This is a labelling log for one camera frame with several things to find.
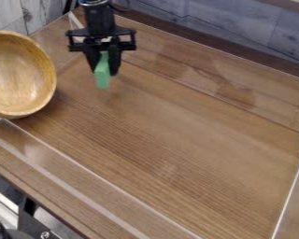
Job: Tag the green rectangular stick block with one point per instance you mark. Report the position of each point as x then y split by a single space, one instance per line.
102 71

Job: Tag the clear acrylic corner bracket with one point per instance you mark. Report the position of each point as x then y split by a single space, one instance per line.
75 24

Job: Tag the clear acrylic tray wall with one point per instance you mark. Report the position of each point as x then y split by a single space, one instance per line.
182 153

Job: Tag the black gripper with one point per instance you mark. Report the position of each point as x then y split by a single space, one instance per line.
102 34

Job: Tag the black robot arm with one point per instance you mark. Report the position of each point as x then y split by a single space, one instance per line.
97 2

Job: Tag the wooden bowl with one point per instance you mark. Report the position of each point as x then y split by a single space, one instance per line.
28 79

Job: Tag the black metal table bracket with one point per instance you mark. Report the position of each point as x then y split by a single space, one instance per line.
36 222

